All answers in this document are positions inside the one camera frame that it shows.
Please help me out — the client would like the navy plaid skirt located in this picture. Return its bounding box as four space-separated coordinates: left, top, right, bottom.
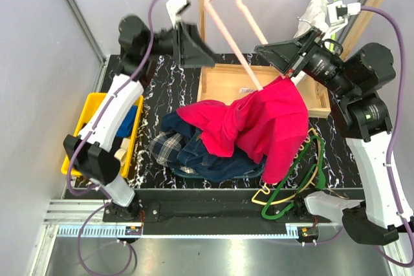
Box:
149 131 196 177

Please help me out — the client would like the clear blue plastic tub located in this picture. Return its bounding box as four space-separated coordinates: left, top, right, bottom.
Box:
171 158 266 181

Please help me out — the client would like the pink red t-shirt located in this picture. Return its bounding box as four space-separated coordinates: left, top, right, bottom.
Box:
177 77 309 184

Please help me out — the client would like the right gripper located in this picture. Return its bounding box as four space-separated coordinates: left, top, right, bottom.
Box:
255 25 356 99

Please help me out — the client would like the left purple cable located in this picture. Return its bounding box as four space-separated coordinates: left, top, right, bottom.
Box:
66 0 172 276

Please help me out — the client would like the blue folded cloth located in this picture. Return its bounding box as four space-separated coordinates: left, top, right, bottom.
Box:
115 105 138 138

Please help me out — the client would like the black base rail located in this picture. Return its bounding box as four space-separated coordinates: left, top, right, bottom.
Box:
103 189 314 237

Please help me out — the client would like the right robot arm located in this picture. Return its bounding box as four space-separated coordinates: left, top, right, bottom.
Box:
255 28 413 246

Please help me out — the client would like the white shirt hanger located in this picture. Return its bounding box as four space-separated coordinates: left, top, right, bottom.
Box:
204 0 268 90

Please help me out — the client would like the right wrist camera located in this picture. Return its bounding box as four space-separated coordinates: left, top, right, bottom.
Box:
327 1 361 33

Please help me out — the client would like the white garment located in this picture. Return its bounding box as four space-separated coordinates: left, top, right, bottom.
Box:
294 0 330 38

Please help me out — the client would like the blue denim garment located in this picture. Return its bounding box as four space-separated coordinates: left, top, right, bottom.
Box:
161 112 267 182

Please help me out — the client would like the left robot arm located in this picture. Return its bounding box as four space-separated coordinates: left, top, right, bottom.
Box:
63 15 215 222

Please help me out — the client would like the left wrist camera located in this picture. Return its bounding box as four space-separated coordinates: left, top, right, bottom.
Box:
166 0 191 27

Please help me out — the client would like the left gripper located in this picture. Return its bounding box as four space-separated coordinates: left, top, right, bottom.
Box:
143 22 221 69

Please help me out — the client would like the wooden clothes rack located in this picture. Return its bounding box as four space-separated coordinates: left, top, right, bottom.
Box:
197 0 383 104

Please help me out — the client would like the cream wavy skirt hanger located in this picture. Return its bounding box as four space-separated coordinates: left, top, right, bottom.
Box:
251 129 350 206

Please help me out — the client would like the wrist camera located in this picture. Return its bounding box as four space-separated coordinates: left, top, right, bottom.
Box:
166 0 191 27
327 1 361 33

